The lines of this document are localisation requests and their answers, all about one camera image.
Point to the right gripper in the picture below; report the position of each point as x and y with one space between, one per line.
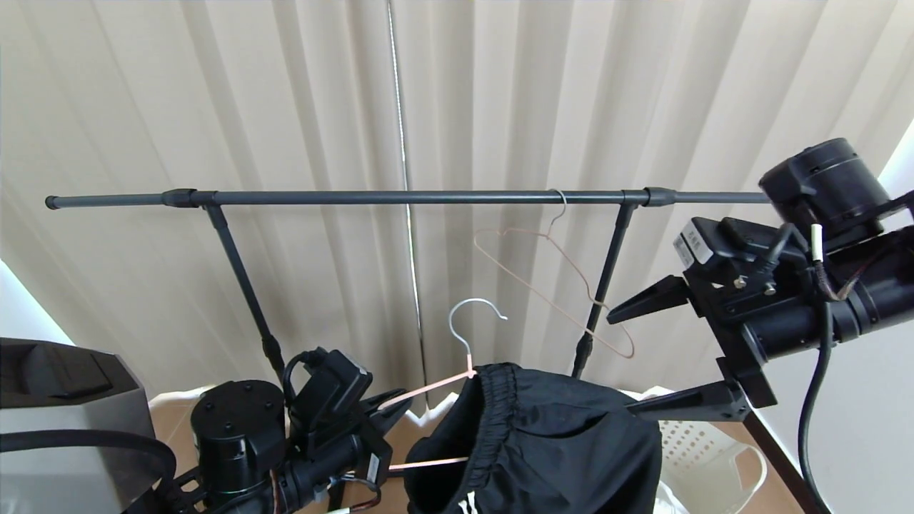
785 332

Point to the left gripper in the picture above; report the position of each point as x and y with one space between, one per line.
321 467

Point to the pink clothes hanger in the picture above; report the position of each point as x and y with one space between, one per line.
571 269
421 392

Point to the black shorts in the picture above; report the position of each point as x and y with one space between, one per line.
543 442

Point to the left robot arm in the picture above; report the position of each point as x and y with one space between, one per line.
235 428

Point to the white laundry basket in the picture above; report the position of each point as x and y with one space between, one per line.
703 442

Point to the black clothes rack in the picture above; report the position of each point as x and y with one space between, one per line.
357 198

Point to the beige curtain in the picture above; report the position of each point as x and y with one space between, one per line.
214 93

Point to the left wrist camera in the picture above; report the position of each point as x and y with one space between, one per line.
328 392

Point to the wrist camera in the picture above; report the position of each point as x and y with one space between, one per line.
328 392
721 246

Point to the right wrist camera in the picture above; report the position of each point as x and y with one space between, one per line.
721 246

